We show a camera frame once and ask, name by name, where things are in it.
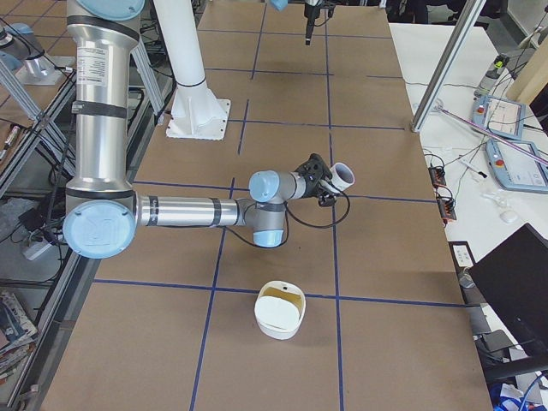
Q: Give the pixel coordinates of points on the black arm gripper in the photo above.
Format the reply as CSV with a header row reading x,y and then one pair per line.
x,y
310,185
309,20

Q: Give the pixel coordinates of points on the white HOME mug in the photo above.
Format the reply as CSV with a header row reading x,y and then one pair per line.
x,y
342,176

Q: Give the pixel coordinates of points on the orange circuit board far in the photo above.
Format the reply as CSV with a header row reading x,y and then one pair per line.
x,y
437,176

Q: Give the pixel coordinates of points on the orange circuit board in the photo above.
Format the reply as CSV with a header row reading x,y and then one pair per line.
x,y
437,176
447,208

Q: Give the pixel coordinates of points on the orange circuit board near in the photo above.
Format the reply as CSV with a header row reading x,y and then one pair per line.
x,y
447,208

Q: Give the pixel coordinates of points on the white lidded trash bin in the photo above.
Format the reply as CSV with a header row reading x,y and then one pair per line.
x,y
279,309

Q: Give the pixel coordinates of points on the clear water bottle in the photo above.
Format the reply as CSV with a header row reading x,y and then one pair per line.
x,y
492,75

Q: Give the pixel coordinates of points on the near teach pendant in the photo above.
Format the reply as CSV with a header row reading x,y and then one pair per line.
x,y
514,170

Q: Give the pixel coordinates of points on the teach pendant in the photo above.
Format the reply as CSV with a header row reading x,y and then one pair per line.
x,y
501,116
514,170

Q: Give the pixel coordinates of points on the far teach pendant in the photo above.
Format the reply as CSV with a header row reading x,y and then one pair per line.
x,y
501,116

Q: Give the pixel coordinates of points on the black laptop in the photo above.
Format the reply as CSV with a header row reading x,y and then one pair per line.
x,y
513,280

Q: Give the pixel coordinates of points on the white power strip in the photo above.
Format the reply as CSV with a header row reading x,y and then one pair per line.
x,y
35,249

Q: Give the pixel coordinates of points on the stack of magazines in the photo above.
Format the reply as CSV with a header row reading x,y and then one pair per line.
x,y
18,334

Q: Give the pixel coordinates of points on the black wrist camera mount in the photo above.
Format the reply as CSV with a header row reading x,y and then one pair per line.
x,y
314,168

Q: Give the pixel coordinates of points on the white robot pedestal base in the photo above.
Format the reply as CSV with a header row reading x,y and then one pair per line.
x,y
196,113

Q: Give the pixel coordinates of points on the aluminium frame post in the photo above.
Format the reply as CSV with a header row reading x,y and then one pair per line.
x,y
469,16

